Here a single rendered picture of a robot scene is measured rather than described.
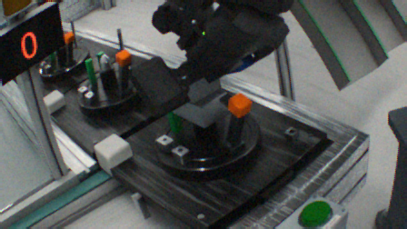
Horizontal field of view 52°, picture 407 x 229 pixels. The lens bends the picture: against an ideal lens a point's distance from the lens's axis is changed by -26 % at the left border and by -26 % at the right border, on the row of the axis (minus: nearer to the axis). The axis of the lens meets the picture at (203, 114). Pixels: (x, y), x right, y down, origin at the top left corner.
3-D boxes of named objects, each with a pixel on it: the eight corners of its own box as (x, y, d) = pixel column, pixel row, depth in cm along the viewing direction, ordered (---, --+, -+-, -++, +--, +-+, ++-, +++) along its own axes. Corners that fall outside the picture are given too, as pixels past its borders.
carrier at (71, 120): (213, 93, 89) (198, 24, 83) (95, 164, 78) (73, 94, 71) (133, 61, 106) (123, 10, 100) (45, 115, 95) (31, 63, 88)
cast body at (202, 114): (232, 112, 69) (222, 62, 65) (204, 129, 67) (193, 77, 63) (188, 94, 75) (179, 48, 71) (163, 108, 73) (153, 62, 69)
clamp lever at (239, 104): (244, 144, 68) (253, 101, 62) (233, 152, 67) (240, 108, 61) (224, 126, 69) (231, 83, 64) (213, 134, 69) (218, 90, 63)
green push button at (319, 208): (335, 216, 58) (336, 205, 57) (315, 234, 56) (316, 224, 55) (314, 206, 60) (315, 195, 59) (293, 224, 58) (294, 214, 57)
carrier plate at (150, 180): (327, 144, 71) (327, 132, 70) (202, 241, 60) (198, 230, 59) (218, 95, 88) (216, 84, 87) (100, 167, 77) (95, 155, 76)
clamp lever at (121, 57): (131, 88, 86) (132, 54, 80) (122, 94, 85) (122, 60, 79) (120, 76, 87) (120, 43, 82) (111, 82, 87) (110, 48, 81)
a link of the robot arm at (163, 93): (298, 28, 61) (267, -9, 62) (178, 92, 52) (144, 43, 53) (271, 54, 69) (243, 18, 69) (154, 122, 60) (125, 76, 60)
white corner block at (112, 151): (137, 165, 76) (130, 143, 74) (114, 180, 73) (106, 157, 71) (121, 154, 79) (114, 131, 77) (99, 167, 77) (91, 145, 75)
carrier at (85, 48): (132, 61, 107) (122, 9, 100) (44, 115, 95) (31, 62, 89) (85, 44, 124) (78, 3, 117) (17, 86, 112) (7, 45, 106)
